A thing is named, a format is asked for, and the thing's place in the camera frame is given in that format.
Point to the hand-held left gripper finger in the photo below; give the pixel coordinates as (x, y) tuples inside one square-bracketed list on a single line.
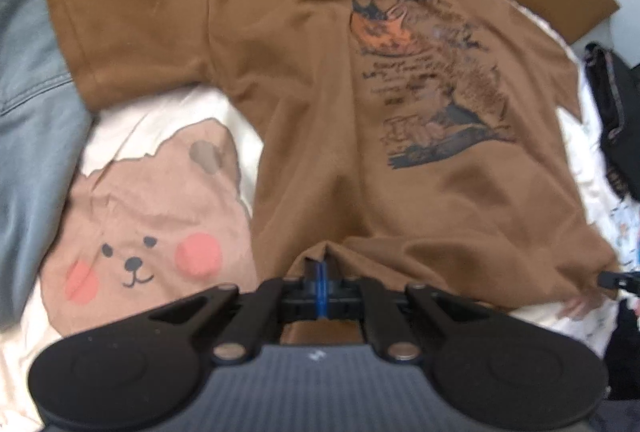
[(317, 292), (325, 292)]

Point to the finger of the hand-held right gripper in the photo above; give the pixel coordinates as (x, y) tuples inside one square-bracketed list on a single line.
[(620, 283)]

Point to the brown printed t-shirt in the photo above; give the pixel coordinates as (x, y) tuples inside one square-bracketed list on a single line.
[(300, 112)]

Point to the black knit garment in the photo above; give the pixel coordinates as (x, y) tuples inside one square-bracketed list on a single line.
[(625, 132)]

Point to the bear print bed sheet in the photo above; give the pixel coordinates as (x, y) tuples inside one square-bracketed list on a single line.
[(150, 212)]

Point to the black garment with patterned trim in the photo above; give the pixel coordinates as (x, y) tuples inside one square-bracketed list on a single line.
[(597, 72)]

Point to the light blue jeans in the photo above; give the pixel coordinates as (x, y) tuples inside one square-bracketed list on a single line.
[(30, 137)]

